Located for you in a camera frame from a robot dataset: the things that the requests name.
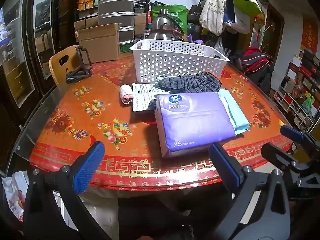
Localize small cardboard box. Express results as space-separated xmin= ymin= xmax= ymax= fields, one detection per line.
xmin=134 ymin=14 xmax=147 ymax=34
xmin=74 ymin=19 xmax=99 ymax=32

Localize wooden chair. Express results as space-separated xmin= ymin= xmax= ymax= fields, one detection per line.
xmin=49 ymin=45 xmax=80 ymax=85

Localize grey stacked storage drawers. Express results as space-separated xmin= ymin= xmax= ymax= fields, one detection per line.
xmin=97 ymin=0 xmax=135 ymax=53

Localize white snack bag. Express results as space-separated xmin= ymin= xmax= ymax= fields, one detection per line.
xmin=1 ymin=171 xmax=29 ymax=222

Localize dark glass cabinet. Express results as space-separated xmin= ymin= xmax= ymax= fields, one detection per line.
xmin=0 ymin=0 xmax=75 ymax=123

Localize white canvas tote bag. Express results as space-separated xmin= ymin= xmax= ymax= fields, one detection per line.
xmin=199 ymin=0 xmax=227 ymax=36

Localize green shopping bag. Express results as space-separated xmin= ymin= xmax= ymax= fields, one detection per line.
xmin=150 ymin=2 xmax=188 ymax=30

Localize pink rolled cloth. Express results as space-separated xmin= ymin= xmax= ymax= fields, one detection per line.
xmin=119 ymin=84 xmax=134 ymax=105

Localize white printed plastic pouch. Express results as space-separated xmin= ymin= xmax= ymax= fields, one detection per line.
xmin=132 ymin=82 xmax=160 ymax=112

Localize black phone stand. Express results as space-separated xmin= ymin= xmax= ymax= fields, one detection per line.
xmin=76 ymin=45 xmax=93 ymax=77

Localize light blue soft packet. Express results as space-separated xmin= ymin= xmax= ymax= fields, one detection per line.
xmin=217 ymin=89 xmax=251 ymax=137

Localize stainless steel kettle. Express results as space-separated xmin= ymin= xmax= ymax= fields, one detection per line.
xmin=147 ymin=8 xmax=185 ymax=42

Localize purple bag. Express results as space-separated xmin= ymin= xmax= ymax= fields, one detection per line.
xmin=187 ymin=34 xmax=204 ymax=44

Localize blue and white paper bag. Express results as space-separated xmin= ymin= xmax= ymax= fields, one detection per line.
xmin=223 ymin=5 xmax=252 ymax=34

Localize dark grey sock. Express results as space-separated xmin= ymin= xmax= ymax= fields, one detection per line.
xmin=146 ymin=99 xmax=158 ymax=112

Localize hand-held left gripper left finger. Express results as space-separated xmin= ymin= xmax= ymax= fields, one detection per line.
xmin=24 ymin=141 xmax=113 ymax=240

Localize grey knitted glove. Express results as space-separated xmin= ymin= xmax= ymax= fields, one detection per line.
xmin=154 ymin=72 xmax=222 ymax=93

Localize open cardboard box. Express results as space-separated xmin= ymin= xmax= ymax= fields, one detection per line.
xmin=75 ymin=23 xmax=121 ymax=64

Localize white perforated plastic basket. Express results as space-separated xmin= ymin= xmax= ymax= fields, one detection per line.
xmin=129 ymin=39 xmax=230 ymax=83

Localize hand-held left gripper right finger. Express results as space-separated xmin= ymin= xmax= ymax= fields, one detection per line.
xmin=208 ymin=142 xmax=292 ymax=240

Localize purple tissue pack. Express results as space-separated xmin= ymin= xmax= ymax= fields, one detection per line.
xmin=154 ymin=92 xmax=237 ymax=158

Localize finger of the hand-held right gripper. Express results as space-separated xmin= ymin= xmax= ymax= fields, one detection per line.
xmin=279 ymin=125 xmax=320 ymax=150
xmin=261 ymin=142 xmax=300 ymax=170

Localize red wall poster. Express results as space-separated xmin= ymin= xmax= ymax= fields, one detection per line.
xmin=301 ymin=17 xmax=319 ymax=50

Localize red and black jacket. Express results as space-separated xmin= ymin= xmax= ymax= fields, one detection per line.
xmin=240 ymin=46 xmax=275 ymax=90

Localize white shoe rack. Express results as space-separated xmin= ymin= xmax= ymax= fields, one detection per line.
xmin=272 ymin=49 xmax=320 ymax=133

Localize orange box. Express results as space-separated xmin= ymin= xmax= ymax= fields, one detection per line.
xmin=78 ymin=0 xmax=97 ymax=10

